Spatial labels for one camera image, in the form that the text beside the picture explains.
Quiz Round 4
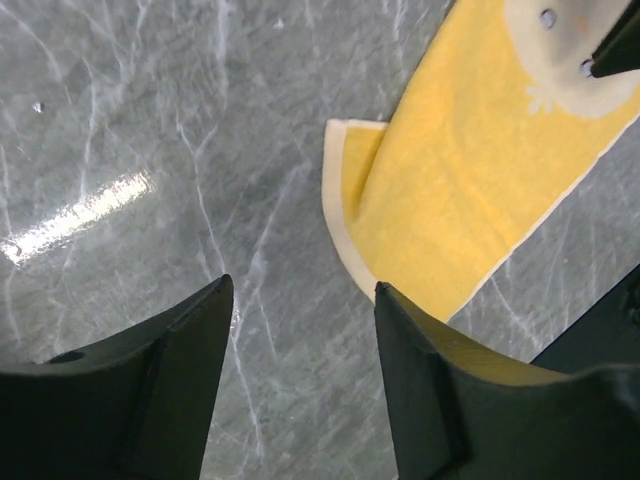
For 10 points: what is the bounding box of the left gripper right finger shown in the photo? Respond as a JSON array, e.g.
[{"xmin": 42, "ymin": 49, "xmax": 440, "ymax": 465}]
[{"xmin": 374, "ymin": 282, "xmax": 639, "ymax": 479}]

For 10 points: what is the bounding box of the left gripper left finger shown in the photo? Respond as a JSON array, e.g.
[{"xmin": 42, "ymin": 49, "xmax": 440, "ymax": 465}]
[{"xmin": 1, "ymin": 276, "xmax": 234, "ymax": 479}]

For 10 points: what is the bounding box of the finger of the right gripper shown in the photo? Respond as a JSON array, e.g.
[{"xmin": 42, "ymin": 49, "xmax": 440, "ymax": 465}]
[{"xmin": 590, "ymin": 0, "xmax": 640, "ymax": 78}]

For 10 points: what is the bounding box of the yellow cream towel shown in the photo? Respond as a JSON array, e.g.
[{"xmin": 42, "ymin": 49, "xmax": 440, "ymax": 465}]
[{"xmin": 321, "ymin": 1, "xmax": 639, "ymax": 321}]

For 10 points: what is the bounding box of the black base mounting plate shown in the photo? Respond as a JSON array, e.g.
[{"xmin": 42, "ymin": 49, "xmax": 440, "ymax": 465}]
[{"xmin": 532, "ymin": 269, "xmax": 639, "ymax": 374}]

